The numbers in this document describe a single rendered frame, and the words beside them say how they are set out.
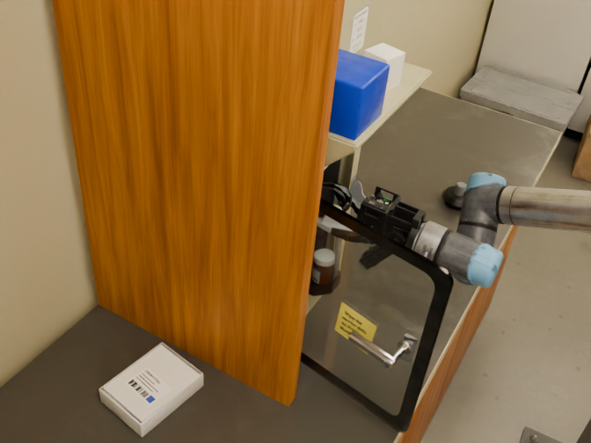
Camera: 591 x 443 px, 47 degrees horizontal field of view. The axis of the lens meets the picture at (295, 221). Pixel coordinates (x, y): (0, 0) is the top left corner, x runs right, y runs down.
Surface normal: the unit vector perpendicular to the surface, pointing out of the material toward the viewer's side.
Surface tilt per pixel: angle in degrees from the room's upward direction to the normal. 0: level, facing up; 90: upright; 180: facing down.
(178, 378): 0
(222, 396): 0
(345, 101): 90
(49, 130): 90
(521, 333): 0
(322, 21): 90
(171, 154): 90
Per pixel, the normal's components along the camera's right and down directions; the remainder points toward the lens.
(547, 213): -0.67, 0.19
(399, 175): 0.07, -0.78
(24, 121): 0.86, 0.37
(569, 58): -0.50, 0.52
